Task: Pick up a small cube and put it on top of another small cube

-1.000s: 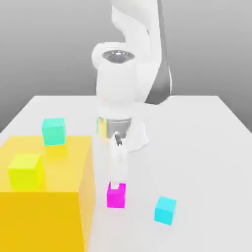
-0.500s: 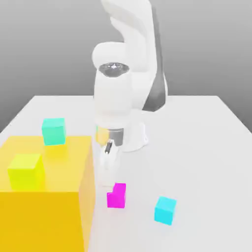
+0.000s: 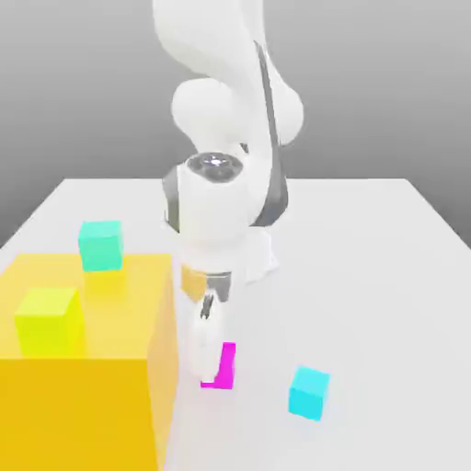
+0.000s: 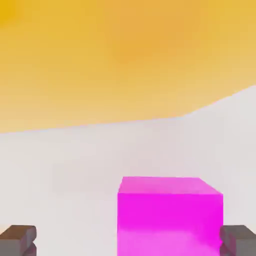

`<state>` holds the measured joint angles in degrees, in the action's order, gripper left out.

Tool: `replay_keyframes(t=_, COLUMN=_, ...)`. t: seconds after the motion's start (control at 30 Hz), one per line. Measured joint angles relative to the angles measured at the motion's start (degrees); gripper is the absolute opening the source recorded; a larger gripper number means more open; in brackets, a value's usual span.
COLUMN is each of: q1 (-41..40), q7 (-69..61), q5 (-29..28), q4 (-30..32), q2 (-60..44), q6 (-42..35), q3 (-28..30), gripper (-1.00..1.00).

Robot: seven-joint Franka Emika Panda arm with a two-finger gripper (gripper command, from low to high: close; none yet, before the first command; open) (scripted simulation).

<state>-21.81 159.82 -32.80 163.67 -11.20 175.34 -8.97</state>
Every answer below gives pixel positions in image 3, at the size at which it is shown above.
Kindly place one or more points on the small magenta cube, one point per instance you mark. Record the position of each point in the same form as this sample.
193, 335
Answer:
227, 364

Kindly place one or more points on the small cyan cube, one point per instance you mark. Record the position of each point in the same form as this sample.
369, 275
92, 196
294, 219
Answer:
308, 393

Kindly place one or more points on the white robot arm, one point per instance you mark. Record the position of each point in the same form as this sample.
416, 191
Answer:
220, 206

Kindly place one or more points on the small turquoise cube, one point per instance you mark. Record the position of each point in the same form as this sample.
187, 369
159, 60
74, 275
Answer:
100, 245

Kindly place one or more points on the small yellow cube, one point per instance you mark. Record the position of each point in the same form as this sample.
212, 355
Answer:
48, 320

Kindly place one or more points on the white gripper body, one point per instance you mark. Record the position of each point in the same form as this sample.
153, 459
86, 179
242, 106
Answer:
206, 342

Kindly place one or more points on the large orange box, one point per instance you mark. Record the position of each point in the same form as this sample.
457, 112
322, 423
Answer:
84, 368

